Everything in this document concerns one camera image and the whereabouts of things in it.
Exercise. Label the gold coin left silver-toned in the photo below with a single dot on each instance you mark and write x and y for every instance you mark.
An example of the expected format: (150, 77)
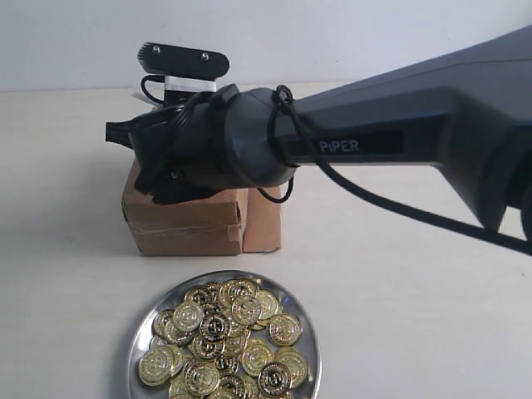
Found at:
(188, 316)

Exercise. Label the gold coin right ornate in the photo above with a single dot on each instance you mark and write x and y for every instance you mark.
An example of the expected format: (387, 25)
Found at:
(215, 327)

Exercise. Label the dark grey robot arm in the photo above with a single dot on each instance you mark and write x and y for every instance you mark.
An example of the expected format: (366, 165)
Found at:
(466, 113)

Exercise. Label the gold coin centre right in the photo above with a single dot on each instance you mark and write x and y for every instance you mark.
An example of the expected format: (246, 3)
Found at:
(284, 329)

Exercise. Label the gold coin lower right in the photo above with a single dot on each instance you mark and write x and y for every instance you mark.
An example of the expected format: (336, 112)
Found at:
(274, 379)

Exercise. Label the gold coin lower left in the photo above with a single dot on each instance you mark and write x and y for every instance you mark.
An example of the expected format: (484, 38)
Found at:
(155, 366)

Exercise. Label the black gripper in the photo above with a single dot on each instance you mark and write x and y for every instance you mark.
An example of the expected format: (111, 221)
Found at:
(152, 137)

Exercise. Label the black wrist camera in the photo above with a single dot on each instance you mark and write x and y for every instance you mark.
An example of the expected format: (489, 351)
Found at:
(183, 71)

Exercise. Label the gold coin top of pile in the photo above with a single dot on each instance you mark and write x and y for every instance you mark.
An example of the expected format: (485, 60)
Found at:
(246, 310)

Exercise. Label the brown cardboard box with slot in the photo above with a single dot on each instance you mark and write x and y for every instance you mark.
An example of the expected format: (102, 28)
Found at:
(230, 223)

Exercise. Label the round silver metal plate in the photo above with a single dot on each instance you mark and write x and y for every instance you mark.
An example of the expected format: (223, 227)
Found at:
(141, 334)

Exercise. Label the gold coin lower centre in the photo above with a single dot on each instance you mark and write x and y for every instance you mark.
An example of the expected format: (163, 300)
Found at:
(201, 378)

